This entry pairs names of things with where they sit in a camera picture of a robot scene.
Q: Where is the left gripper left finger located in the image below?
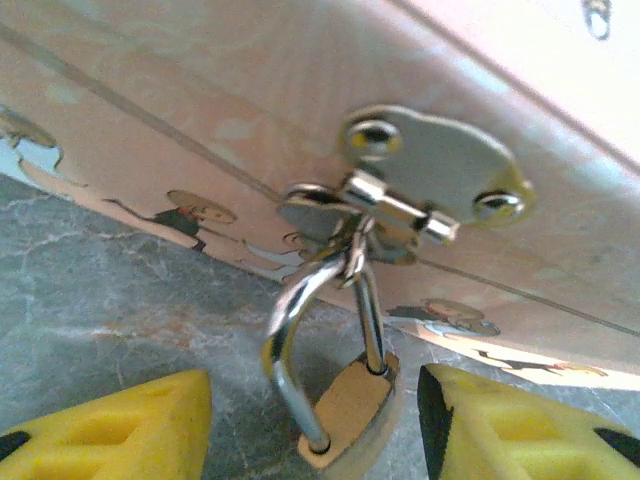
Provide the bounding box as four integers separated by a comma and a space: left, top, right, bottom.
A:
0, 368, 214, 480

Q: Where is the silver hasp latch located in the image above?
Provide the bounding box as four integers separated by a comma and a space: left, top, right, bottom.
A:
277, 103, 536, 267

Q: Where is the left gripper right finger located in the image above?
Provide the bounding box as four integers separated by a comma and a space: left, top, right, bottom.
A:
416, 362, 640, 480

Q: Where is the small brass padlock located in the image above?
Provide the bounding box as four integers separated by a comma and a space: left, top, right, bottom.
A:
259, 219, 404, 472

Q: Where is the pink tin box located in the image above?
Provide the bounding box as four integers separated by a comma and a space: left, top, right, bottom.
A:
0, 0, 640, 392

